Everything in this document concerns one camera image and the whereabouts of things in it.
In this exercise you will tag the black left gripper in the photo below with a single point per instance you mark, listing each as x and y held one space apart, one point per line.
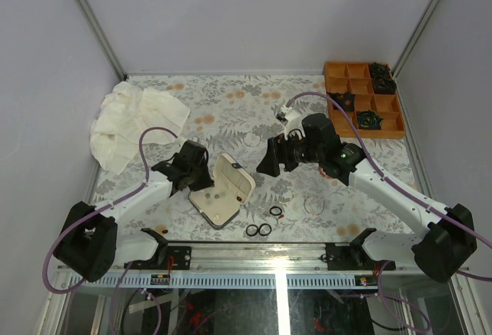
207 183

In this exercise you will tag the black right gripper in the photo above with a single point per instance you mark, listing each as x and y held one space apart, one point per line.
277 154

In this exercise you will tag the cream and navy jewelry box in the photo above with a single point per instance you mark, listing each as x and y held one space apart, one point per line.
231 180

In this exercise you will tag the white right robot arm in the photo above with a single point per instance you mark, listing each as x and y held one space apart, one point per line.
441 238

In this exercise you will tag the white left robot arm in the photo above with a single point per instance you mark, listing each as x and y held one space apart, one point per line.
92 241

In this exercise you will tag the orange-red bangle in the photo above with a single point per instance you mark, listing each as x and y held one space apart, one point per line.
323 174

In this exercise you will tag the white crumpled cloth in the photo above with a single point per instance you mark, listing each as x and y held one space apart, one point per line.
125 114

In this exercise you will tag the dark fabric flower orange dots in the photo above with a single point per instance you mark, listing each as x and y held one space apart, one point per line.
344 100

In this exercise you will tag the dark green fabric flower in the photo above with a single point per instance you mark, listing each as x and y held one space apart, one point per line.
369 120

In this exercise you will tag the orange divided tray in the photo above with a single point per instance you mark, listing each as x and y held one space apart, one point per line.
340 76

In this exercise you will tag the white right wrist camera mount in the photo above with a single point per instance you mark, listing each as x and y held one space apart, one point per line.
291 121

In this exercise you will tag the silver wire bangle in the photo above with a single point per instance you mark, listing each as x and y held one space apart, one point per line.
314 205

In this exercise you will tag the aluminium rail frame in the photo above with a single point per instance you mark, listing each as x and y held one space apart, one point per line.
333 266

